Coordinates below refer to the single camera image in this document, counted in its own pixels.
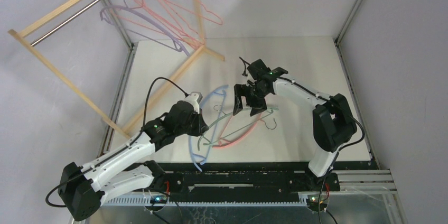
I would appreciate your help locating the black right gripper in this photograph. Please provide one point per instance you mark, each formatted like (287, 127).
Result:
(247, 94)

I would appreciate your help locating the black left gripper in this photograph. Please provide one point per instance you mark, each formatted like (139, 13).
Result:
(201, 126)

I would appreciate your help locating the green plastic hanger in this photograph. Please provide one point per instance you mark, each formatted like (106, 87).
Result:
(217, 125)

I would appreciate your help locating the pink notched hanger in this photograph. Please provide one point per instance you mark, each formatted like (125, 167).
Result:
(190, 35)

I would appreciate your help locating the purple plastic hanger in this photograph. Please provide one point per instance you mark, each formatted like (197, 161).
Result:
(177, 45)

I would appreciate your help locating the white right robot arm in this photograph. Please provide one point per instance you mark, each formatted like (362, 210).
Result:
(332, 120)

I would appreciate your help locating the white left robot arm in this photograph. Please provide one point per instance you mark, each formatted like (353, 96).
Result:
(84, 189)

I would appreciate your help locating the pink curved plastic hanger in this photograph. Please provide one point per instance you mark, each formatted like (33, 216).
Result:
(230, 139)

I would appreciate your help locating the metal rack hanging rod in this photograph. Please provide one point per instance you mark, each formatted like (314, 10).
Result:
(57, 19)

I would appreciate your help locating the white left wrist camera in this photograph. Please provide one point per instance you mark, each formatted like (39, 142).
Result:
(194, 99)

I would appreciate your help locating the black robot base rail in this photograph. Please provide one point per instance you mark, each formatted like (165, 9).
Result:
(249, 182)

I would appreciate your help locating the right aluminium frame post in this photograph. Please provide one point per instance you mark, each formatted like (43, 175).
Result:
(347, 22)

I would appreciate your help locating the aluminium frame post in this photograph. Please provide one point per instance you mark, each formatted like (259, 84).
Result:
(347, 22)
(111, 16)

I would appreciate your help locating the left aluminium frame post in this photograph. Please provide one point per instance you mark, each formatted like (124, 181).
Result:
(111, 16)

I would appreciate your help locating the wooden clothes rack frame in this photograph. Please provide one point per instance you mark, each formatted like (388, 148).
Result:
(71, 77)

